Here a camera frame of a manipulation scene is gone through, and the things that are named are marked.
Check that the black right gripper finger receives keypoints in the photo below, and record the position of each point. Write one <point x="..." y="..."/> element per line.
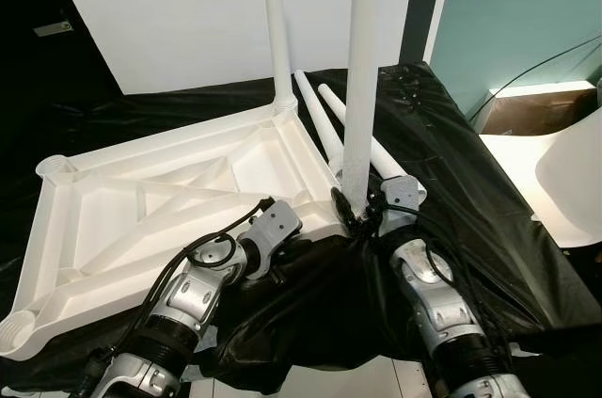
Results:
<point x="346" y="208"/>

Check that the white plastic table top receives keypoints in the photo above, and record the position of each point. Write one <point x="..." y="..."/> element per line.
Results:
<point x="141" y="219"/>

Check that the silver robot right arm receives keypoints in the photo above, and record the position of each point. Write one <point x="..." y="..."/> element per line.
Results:
<point x="433" y="290"/>

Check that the black table cloth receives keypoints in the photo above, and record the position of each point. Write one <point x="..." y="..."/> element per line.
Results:
<point x="489" y="229"/>

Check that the white shell chair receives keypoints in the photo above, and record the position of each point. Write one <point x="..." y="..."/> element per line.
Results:
<point x="564" y="182"/>

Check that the large white backdrop panel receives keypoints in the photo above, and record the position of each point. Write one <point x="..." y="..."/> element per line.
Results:
<point x="188" y="12"/>

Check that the small grey metal plate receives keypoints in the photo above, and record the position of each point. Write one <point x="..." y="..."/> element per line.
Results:
<point x="54" y="28"/>

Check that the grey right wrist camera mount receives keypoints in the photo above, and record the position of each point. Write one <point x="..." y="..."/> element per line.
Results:
<point x="400" y="194"/>

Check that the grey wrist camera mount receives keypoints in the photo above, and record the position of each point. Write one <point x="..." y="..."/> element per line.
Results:
<point x="400" y="194"/>
<point x="277" y="224"/>

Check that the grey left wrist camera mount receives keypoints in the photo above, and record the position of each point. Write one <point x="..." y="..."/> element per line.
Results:
<point x="277" y="224"/>

